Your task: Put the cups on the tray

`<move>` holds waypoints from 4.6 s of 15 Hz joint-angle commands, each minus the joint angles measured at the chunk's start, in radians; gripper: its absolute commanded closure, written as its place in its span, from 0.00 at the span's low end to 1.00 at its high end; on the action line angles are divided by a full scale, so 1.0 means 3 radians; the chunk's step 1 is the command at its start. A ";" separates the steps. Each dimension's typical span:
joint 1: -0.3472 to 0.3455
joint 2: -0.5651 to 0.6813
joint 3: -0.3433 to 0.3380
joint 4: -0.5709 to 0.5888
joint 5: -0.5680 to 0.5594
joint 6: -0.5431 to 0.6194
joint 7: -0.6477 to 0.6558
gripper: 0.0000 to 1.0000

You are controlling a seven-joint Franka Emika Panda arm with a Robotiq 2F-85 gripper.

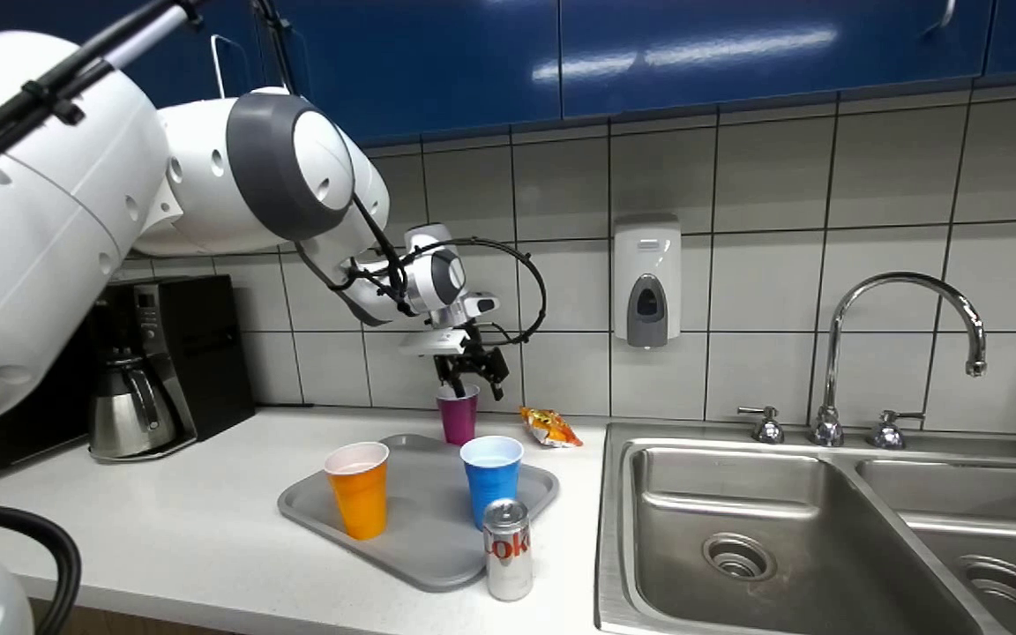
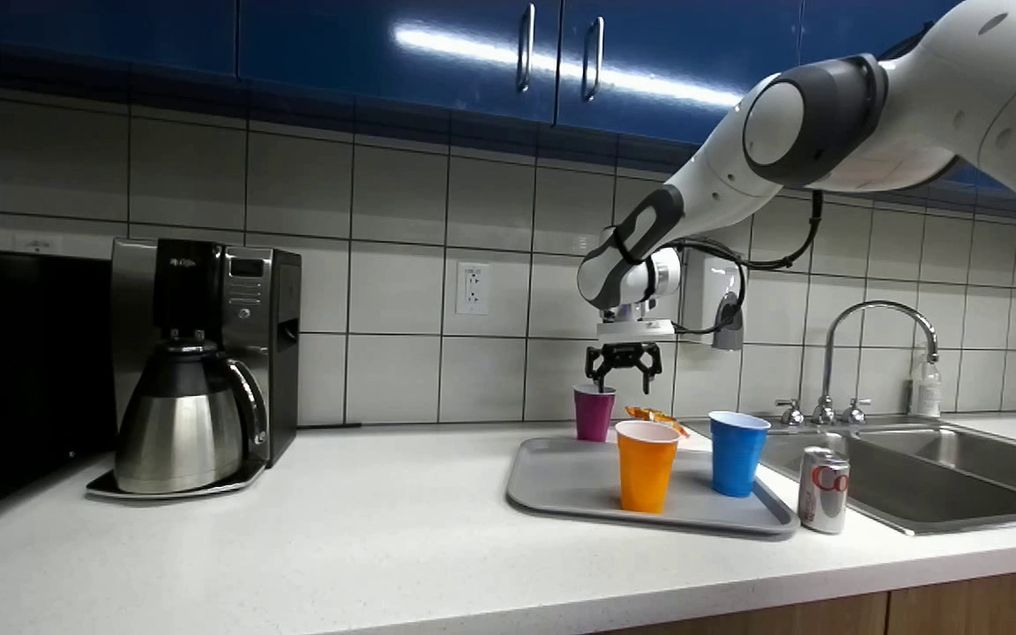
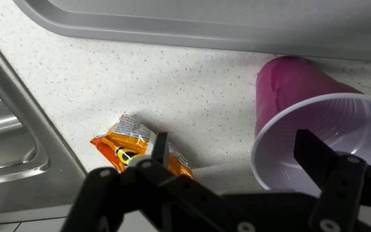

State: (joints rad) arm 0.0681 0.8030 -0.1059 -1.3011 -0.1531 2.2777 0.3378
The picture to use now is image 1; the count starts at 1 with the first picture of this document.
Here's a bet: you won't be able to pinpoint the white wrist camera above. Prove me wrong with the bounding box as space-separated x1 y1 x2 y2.
455 293 500 324

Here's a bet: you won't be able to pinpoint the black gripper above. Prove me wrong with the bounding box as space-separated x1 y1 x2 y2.
430 337 511 406

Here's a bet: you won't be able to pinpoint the black pole white tip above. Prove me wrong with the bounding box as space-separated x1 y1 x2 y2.
0 0 209 198

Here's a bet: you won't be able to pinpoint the stainless steel double sink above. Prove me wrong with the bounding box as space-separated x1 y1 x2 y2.
594 418 1016 635

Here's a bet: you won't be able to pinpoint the chrome faucet handle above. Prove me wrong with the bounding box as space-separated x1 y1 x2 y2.
867 406 927 450
734 403 791 447

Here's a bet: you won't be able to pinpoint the orange snack packet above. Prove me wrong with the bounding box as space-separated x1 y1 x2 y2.
515 406 587 450

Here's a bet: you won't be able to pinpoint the thick black hose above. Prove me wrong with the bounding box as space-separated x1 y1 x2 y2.
0 499 86 635

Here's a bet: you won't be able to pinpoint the blue wall cabinets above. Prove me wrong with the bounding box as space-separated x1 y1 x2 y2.
0 0 1016 185

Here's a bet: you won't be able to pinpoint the black steel coffee maker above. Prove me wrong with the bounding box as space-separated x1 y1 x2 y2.
86 272 257 466

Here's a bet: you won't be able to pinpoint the magenta plastic cup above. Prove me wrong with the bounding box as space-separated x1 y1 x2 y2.
435 391 482 447

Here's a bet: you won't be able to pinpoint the silver soda can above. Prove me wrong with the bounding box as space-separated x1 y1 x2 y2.
480 492 535 605

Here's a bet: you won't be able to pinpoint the white wall soap dispenser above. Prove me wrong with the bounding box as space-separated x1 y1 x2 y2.
610 222 685 350

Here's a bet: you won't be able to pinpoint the black microwave oven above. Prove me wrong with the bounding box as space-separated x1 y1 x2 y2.
0 337 100 486

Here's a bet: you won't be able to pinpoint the orange plastic cup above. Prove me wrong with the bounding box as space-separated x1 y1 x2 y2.
321 437 395 542

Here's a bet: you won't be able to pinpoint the chrome gooseneck faucet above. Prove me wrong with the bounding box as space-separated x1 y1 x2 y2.
809 266 990 450

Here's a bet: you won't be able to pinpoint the blue plastic cup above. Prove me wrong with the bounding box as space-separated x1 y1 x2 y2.
460 433 527 527

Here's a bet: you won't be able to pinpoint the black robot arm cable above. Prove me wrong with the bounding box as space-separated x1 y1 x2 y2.
249 0 551 350

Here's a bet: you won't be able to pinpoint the white gripper mounting plate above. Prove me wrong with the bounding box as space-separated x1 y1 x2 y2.
417 324 480 360

